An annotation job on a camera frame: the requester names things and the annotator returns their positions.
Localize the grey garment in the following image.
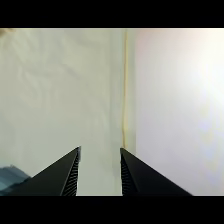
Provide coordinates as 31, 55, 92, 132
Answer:
0, 164, 32, 196

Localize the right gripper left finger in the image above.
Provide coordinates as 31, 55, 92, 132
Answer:
5, 145, 82, 196

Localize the white garment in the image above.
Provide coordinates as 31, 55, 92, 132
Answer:
0, 28, 137, 196

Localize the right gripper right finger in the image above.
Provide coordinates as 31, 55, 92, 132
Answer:
119, 147, 194, 196

